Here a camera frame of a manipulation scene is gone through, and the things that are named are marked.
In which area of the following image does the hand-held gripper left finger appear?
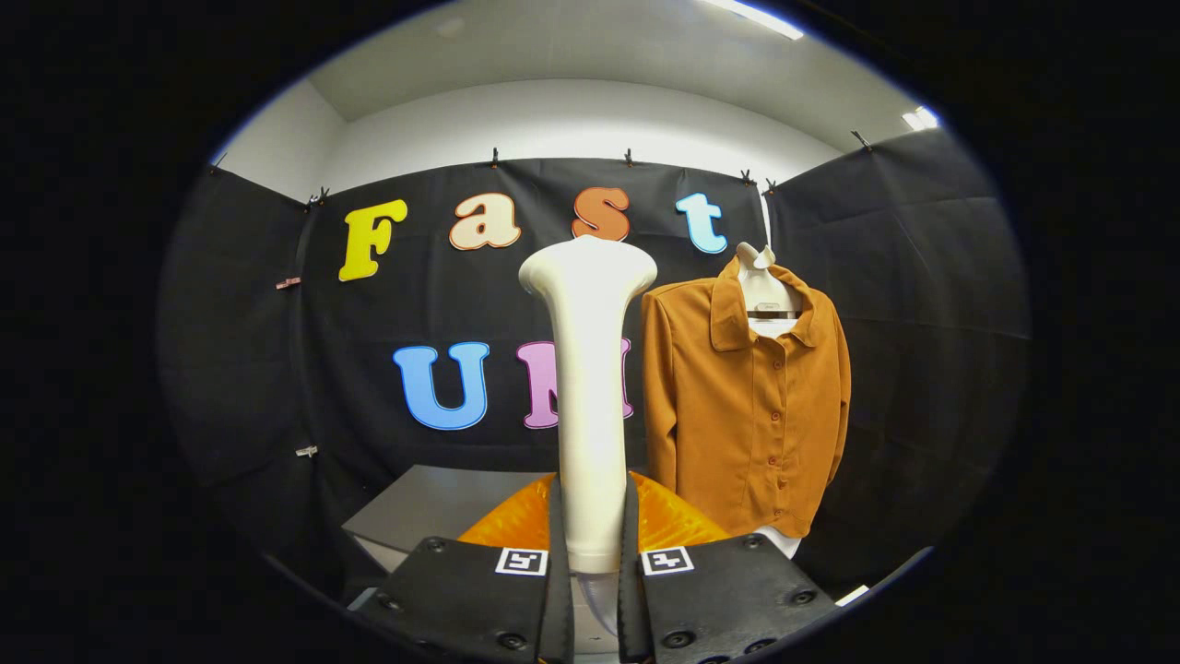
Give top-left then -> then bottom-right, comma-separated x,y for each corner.
355,472 -> 574,664

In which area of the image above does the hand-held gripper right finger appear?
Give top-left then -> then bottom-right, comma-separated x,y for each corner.
616,472 -> 842,664

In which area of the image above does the orange button-up shirt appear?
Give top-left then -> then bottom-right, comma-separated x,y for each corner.
641,258 -> 852,540

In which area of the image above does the white clothes hanger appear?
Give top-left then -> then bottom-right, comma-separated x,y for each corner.
735,242 -> 803,338

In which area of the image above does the grey drawer cabinet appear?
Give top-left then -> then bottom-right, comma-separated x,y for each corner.
341,464 -> 559,605

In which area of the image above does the black backdrop cloth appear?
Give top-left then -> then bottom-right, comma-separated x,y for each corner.
159,129 -> 1032,591

